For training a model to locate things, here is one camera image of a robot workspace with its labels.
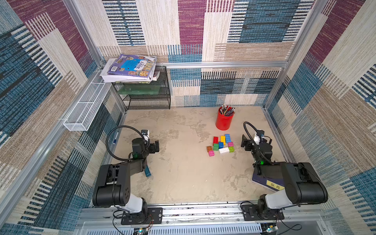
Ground light blue lego brick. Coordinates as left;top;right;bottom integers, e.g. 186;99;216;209
225;134;232;143

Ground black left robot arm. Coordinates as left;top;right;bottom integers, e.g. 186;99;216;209
92;125;159;224

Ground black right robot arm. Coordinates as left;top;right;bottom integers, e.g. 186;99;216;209
241;121;329;220

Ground white lego brick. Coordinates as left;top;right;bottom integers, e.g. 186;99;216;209
218;147;230;154

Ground teal blue marker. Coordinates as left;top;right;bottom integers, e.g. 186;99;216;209
145;166;151;177

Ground red pen cup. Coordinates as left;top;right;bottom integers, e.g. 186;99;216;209
215;108;234;131

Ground pens in cup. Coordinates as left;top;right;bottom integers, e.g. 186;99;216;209
219;104;235;117

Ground dark blue notebook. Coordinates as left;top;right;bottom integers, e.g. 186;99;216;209
252;171;285;191

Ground green folder on shelf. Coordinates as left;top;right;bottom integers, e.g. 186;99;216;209
118;85;161;95

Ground stack of books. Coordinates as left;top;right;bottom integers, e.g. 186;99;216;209
100;54;161;83

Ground black wire mesh shelf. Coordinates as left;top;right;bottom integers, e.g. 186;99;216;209
113;66;171;110

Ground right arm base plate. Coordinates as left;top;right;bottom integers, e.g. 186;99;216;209
240;204;285;221

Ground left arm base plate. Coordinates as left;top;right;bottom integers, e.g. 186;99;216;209
120;207;163;225

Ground white wire basket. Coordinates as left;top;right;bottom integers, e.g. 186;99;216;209
63;82;111;131

